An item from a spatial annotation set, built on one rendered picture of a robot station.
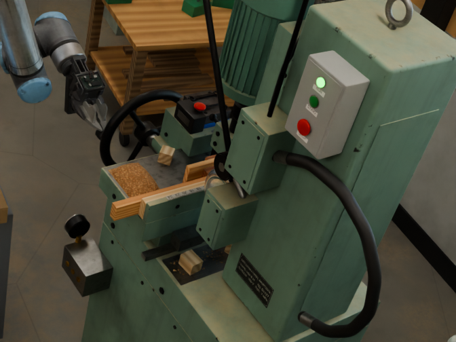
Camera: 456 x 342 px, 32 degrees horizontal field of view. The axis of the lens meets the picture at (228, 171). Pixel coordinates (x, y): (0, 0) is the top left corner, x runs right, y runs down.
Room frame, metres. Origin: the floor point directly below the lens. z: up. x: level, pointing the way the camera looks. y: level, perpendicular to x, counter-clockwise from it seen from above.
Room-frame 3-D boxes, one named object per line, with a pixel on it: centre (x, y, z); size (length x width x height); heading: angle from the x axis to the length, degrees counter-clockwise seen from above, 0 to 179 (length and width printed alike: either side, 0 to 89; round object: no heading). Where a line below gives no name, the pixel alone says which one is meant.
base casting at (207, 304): (1.44, -0.09, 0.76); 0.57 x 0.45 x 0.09; 46
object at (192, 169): (1.57, 0.02, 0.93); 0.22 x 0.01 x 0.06; 136
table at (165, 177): (1.64, 0.04, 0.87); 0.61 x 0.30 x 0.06; 136
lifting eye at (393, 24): (1.33, -0.21, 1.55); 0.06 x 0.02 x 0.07; 46
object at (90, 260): (1.44, 0.28, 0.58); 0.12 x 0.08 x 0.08; 46
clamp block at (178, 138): (1.70, 0.11, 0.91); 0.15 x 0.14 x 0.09; 136
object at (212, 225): (1.29, -0.02, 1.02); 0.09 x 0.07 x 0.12; 136
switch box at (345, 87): (1.20, -0.13, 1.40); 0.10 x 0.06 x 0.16; 46
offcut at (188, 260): (1.33, 0.02, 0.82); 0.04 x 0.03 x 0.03; 52
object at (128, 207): (1.53, 0.00, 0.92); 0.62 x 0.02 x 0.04; 136
